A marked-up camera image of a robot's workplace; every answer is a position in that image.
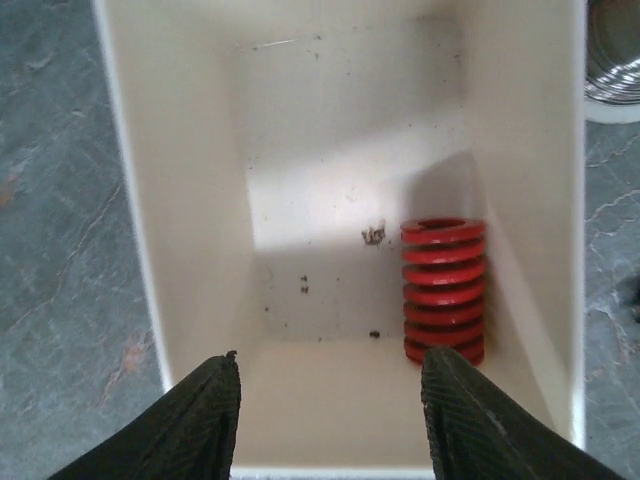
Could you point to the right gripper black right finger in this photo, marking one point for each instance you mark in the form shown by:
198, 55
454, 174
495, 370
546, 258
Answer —
476, 431

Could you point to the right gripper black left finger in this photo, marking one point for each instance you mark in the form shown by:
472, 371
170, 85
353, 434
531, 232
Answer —
189, 433

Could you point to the red spring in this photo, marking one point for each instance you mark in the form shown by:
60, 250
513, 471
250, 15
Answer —
445, 279

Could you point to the white small parts box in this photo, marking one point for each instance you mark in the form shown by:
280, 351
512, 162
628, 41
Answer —
272, 150

